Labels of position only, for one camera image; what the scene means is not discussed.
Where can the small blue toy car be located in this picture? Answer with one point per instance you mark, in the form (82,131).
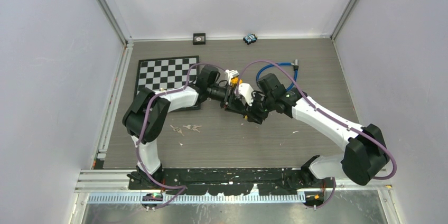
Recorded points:
(250,38)

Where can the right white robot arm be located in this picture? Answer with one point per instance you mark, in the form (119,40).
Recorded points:
(364,149)

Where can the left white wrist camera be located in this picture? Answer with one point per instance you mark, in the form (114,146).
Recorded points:
(231,74)

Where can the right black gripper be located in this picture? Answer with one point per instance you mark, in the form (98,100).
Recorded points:
(255,116)

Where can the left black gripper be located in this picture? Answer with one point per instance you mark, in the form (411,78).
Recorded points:
(231,102)

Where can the silver key bunch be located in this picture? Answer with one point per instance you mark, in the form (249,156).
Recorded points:
(195,128)
(177,129)

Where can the silver key bunch left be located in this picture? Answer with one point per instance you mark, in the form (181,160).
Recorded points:
(177,129)

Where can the silver key bunch right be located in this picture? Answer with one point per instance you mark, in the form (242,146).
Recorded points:
(195,128)

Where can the small black square box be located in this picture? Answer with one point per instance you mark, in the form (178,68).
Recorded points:
(199,39)

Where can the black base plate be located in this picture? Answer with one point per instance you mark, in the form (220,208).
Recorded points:
(228,181)

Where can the black white chessboard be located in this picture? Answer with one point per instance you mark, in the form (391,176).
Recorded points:
(163,73)

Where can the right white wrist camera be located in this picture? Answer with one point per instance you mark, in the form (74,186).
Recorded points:
(245,91)

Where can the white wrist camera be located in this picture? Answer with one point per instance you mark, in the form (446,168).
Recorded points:
(245,91)
(231,74)

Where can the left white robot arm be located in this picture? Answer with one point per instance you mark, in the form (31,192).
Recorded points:
(145,118)

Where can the blue yellow toy car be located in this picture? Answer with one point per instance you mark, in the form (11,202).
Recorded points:
(235,81)

